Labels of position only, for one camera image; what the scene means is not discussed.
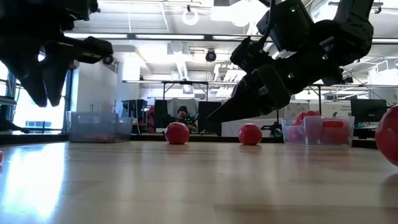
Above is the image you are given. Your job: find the white coiled cable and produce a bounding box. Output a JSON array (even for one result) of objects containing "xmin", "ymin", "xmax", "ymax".
[{"xmin": 182, "ymin": 9, "xmax": 200, "ymax": 26}]

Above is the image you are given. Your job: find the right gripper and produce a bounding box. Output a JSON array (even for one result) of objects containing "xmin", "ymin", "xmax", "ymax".
[{"xmin": 207, "ymin": 62, "xmax": 299, "ymax": 124}]

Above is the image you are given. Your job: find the black right camera cable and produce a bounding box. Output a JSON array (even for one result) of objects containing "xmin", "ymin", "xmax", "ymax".
[{"xmin": 256, "ymin": 0, "xmax": 277, "ymax": 47}]

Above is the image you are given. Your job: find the white printed board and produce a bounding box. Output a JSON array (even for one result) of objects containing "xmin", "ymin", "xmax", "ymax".
[{"xmin": 322, "ymin": 101, "xmax": 352, "ymax": 118}]

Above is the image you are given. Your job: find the black panel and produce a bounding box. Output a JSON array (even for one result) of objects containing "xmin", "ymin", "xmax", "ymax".
[
  {"xmin": 154, "ymin": 99, "xmax": 170, "ymax": 129},
  {"xmin": 197, "ymin": 101, "xmax": 223, "ymax": 137}
]

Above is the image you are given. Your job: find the large window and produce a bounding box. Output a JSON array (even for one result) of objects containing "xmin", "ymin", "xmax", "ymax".
[{"xmin": 0, "ymin": 62, "xmax": 68, "ymax": 135}]

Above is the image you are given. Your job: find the clear left plastic bin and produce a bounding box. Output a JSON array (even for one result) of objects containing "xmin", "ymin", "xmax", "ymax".
[{"xmin": 66, "ymin": 111, "xmax": 134, "ymax": 144}]

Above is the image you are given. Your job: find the clear plastic bin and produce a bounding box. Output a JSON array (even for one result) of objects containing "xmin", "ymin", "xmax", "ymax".
[
  {"xmin": 281, "ymin": 115, "xmax": 356, "ymax": 147},
  {"xmin": 66, "ymin": 111, "xmax": 134, "ymax": 144}
]

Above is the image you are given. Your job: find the gray curtain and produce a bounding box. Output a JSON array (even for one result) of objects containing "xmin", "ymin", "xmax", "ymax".
[{"xmin": 167, "ymin": 98, "xmax": 200, "ymax": 130}]

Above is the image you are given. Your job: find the large red apple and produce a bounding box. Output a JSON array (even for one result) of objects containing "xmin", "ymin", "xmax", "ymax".
[{"xmin": 374, "ymin": 105, "xmax": 398, "ymax": 167}]

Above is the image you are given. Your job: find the black metal gantry frame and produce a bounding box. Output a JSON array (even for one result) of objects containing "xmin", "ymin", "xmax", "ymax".
[
  {"xmin": 303, "ymin": 83, "xmax": 323, "ymax": 116},
  {"xmin": 160, "ymin": 80, "xmax": 210, "ymax": 102}
]

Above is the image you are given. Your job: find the overhead light bar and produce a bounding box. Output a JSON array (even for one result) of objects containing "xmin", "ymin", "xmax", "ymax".
[{"xmin": 63, "ymin": 30, "xmax": 398, "ymax": 44}]

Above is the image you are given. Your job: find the black aluminium table frame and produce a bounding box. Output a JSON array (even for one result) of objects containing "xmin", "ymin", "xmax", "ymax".
[{"xmin": 0, "ymin": 133, "xmax": 398, "ymax": 149}]

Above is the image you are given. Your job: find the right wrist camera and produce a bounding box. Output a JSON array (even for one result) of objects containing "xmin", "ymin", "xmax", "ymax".
[{"xmin": 229, "ymin": 36, "xmax": 274, "ymax": 74}]

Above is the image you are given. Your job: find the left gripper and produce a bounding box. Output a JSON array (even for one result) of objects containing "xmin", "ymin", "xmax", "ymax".
[{"xmin": 0, "ymin": 34, "xmax": 113, "ymax": 108}]

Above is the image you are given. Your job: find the bar clamp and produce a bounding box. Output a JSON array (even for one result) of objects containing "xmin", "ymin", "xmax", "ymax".
[{"xmin": 260, "ymin": 122, "xmax": 283, "ymax": 138}]

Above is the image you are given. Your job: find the black monitor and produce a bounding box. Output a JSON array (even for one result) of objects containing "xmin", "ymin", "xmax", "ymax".
[{"xmin": 350, "ymin": 98, "xmax": 388, "ymax": 124}]

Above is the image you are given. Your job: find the red bell pepper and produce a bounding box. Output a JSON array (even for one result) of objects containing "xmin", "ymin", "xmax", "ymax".
[
  {"xmin": 320, "ymin": 119, "xmax": 351, "ymax": 145},
  {"xmin": 286, "ymin": 124, "xmax": 306, "ymax": 144},
  {"xmin": 294, "ymin": 110, "xmax": 322, "ymax": 126}
]

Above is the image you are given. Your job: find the person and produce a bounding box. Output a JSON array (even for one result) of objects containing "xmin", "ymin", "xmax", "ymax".
[{"xmin": 174, "ymin": 105, "xmax": 200, "ymax": 134}]

